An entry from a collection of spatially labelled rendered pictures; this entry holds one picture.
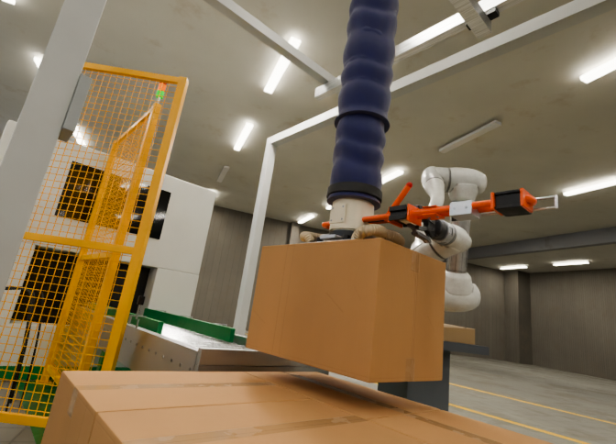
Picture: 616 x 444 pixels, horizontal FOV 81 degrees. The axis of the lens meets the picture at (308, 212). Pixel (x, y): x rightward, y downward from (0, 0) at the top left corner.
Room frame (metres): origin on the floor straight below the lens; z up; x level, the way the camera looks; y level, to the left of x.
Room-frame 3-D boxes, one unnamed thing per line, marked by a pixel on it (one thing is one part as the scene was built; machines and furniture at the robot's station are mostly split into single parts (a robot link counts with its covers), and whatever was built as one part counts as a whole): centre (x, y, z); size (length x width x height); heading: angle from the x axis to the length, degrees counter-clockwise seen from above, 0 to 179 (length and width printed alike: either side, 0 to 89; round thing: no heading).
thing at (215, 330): (3.03, 0.85, 0.60); 1.60 x 0.11 x 0.09; 40
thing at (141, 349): (2.38, 1.07, 0.50); 2.31 x 0.05 x 0.19; 40
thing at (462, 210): (1.06, -0.48, 1.15); 0.07 x 0.07 x 0.04; 40
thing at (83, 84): (1.67, 1.25, 1.62); 0.20 x 0.05 x 0.30; 40
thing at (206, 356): (1.70, 0.07, 0.58); 0.70 x 0.03 x 0.06; 130
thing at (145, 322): (2.69, 1.26, 0.60); 1.60 x 0.11 x 0.09; 40
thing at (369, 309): (1.40, -0.18, 0.83); 0.60 x 0.40 x 0.40; 41
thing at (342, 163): (1.41, -0.18, 1.76); 0.22 x 0.22 x 1.04
